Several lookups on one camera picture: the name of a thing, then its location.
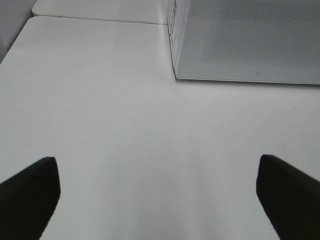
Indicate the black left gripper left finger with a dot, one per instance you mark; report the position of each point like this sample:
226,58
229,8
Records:
28,200

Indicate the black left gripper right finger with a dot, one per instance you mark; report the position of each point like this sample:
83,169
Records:
290,198

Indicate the white microwave oven body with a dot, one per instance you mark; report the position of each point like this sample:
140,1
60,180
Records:
176,19

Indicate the white microwave door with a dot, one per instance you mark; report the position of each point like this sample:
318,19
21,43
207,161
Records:
267,41

